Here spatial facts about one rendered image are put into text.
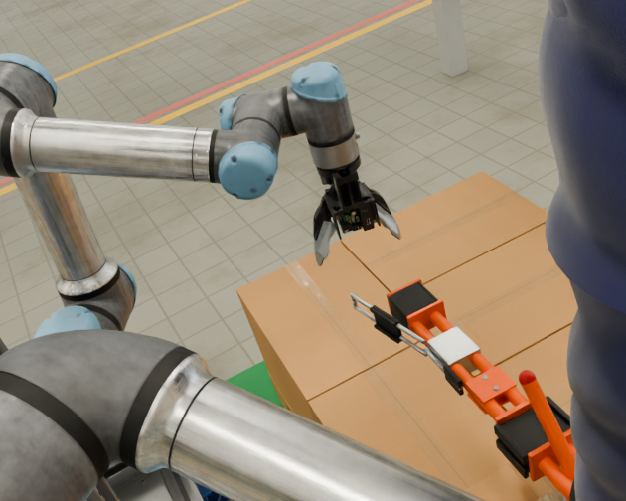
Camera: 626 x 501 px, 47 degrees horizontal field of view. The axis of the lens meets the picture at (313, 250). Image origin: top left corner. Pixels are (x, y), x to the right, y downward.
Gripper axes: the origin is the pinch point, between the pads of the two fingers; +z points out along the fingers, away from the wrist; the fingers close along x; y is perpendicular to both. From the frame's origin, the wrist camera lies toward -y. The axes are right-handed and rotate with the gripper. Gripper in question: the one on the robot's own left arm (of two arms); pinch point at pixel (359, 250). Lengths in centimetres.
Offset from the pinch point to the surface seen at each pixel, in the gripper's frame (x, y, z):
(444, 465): 7, 0, 67
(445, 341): 8.3, 16.3, 11.9
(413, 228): 32, -93, 67
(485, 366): 12.0, 23.8, 12.5
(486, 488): 5.6, 35.2, 26.6
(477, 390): 8.8, 28.2, 12.0
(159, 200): -70, -274, 121
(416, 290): 8.2, 2.6, 11.0
